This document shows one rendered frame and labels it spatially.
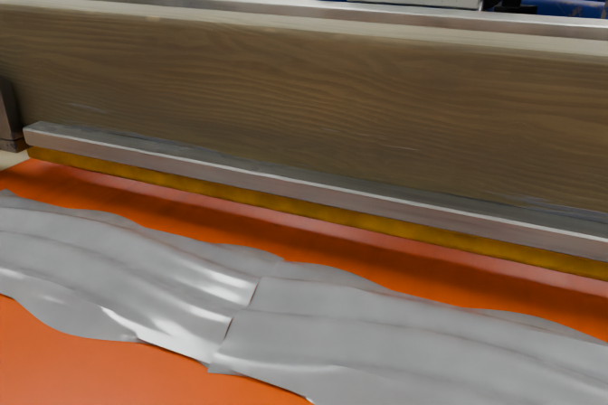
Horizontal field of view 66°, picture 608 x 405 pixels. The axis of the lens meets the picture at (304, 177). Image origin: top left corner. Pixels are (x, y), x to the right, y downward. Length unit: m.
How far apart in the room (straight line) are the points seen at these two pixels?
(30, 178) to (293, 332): 0.21
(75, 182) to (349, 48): 0.20
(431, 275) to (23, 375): 0.17
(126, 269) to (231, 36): 0.11
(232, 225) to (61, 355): 0.10
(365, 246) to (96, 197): 0.16
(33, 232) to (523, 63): 0.23
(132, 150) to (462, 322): 0.17
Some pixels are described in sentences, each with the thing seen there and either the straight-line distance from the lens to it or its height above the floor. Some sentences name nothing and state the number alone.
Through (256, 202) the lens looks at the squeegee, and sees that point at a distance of 0.25.
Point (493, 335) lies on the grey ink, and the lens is 0.20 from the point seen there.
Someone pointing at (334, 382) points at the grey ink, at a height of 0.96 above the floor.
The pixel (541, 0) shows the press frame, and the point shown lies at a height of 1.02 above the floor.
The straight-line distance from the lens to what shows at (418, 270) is 0.23.
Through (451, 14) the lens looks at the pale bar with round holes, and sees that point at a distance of 0.43.
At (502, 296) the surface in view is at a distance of 0.23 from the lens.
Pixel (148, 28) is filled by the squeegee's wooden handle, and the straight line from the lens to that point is 0.24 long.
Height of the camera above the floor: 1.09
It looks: 26 degrees down
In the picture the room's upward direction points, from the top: 2 degrees clockwise
